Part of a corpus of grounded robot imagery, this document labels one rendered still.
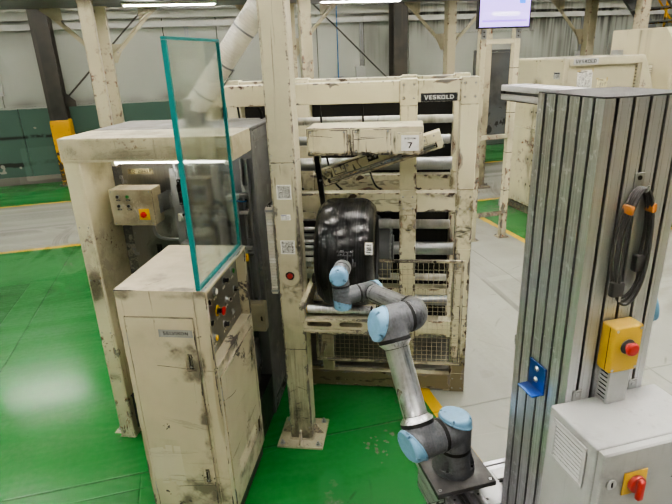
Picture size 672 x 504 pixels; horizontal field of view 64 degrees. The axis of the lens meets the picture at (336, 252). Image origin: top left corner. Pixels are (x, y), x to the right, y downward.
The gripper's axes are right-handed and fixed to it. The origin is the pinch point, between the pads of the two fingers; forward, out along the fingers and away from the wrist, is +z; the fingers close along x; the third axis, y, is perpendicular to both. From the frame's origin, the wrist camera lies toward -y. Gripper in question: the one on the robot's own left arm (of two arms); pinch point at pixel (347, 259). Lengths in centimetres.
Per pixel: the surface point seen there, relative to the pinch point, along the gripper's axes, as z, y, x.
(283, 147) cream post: 15, 51, 32
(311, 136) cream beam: 40, 55, 23
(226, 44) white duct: 38, 101, 65
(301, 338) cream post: 25, -52, 29
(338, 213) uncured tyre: 13.1, 19.6, 5.9
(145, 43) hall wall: 783, 199, 475
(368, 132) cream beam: 40, 57, -7
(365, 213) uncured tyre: 14.1, 19.6, -7.2
